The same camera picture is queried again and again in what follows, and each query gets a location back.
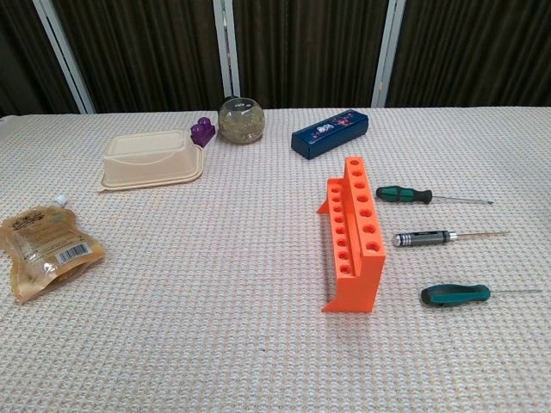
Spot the round glass jar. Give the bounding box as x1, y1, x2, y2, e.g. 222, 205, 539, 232
218, 96, 266, 145

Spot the dark pleated curtain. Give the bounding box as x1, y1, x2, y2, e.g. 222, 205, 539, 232
0, 0, 551, 116

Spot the teal black handle screwdriver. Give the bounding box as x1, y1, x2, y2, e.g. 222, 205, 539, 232
420, 283, 543, 307

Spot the dark blue printed box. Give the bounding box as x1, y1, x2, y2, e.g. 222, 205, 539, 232
290, 108, 370, 161

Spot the purple toy block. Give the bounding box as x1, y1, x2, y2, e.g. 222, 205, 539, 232
189, 115, 216, 149

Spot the beige woven tablecloth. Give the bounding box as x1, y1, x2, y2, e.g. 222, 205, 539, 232
0, 106, 551, 413

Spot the green black striped screwdriver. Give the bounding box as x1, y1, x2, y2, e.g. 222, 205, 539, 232
375, 185, 495, 207

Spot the silver metal handle screwdriver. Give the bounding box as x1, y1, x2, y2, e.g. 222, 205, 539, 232
392, 230, 511, 249

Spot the beige lidded food container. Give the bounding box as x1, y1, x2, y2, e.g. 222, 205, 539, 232
96, 129, 206, 193

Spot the orange tool holder rack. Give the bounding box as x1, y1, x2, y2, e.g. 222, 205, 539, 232
317, 155, 387, 314

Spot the brown spouted drink pouch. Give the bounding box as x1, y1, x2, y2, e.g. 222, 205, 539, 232
0, 194, 107, 305

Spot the white frame post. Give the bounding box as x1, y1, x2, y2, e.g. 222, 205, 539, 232
32, 0, 96, 114
370, 0, 408, 108
214, 0, 241, 99

